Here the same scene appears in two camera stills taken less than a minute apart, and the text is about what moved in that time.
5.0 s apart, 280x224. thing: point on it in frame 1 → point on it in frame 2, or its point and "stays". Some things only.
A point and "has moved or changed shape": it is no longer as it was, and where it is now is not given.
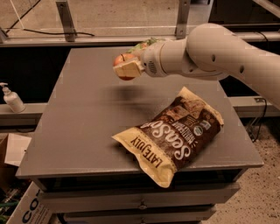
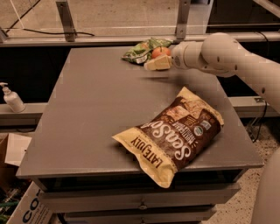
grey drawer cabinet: x=87 y=176 stays
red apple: x=122 y=59 has moved or changed shape
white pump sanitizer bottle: x=12 y=99 stays
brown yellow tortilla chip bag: x=174 y=136 stays
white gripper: x=150 y=61 → x=177 y=58
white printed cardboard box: x=34 y=207 stays
